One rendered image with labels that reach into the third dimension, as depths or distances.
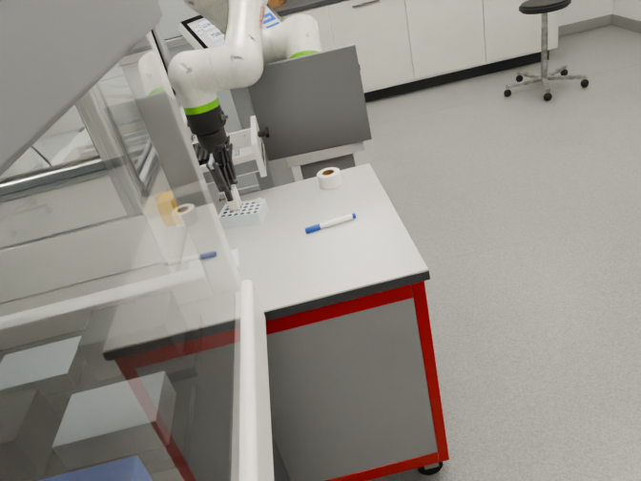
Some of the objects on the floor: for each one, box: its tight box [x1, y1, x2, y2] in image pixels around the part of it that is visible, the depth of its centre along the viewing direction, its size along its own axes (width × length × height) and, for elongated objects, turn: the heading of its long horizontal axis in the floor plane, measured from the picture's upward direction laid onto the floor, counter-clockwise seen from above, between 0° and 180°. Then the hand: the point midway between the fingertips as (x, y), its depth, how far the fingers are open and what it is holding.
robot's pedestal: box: [285, 141, 364, 179], centre depth 215 cm, size 30×30×76 cm
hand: (233, 198), depth 146 cm, fingers closed, pressing on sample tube
